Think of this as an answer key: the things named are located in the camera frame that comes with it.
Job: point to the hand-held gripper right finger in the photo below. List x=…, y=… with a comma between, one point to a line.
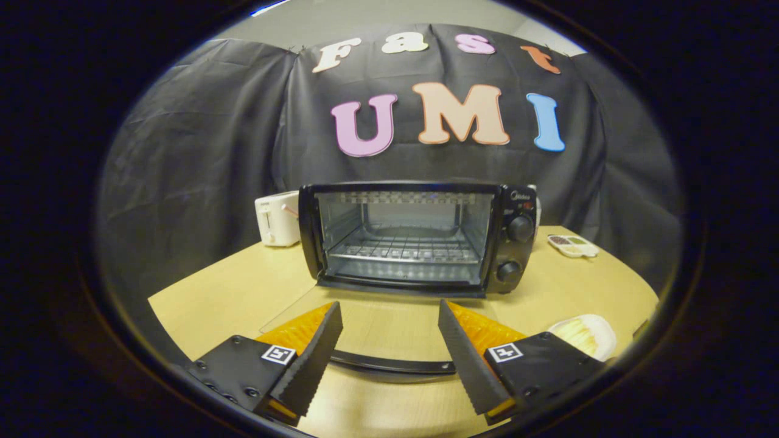
x=465, y=359

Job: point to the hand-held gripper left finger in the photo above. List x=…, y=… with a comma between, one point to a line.
x=316, y=359

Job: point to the black toaster oven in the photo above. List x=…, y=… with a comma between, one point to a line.
x=517, y=249

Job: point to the white toaster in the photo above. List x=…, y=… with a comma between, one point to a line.
x=277, y=222

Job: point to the white plate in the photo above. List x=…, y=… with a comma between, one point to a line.
x=605, y=337

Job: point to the white divided spice dish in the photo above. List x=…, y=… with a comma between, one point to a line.
x=572, y=245

